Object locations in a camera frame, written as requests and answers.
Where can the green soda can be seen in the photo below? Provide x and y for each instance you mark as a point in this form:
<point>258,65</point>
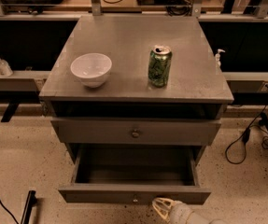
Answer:
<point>159,65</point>

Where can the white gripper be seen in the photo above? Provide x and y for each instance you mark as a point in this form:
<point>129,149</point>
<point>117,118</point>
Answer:
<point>179,211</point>

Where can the grey wooden drawer cabinet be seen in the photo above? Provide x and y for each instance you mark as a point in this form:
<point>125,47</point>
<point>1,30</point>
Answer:
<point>196,87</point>

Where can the white ceramic bowl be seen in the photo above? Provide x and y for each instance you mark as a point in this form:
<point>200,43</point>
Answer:
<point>92,69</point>

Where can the grey top drawer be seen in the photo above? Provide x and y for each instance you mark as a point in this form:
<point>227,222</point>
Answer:
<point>182,132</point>

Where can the grey drawer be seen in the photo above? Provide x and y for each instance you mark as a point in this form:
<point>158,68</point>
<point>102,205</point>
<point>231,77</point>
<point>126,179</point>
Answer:
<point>134,175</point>
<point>182,132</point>

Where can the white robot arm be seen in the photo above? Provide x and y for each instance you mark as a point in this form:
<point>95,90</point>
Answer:
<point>206,221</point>

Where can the white pump bottle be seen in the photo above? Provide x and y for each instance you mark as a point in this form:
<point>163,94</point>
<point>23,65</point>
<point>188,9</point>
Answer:
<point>217,56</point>

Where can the black floor stand bar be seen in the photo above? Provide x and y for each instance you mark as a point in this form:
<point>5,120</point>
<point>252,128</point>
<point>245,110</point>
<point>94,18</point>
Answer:
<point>29,204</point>

